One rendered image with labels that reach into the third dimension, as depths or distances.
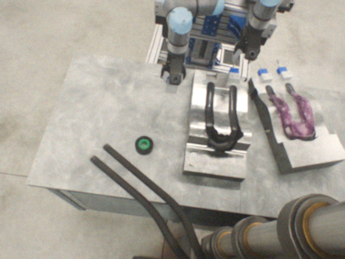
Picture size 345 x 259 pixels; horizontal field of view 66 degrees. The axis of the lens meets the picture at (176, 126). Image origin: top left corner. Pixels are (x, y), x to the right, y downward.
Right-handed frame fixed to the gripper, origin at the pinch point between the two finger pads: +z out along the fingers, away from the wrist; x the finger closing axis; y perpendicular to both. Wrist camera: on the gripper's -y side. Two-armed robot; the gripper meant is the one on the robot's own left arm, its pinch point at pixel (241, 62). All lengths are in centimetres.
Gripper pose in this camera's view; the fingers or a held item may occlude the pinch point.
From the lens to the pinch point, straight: 124.0
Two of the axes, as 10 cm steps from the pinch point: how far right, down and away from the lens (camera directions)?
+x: -9.9, -1.4, -0.3
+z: -0.9, 4.4, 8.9
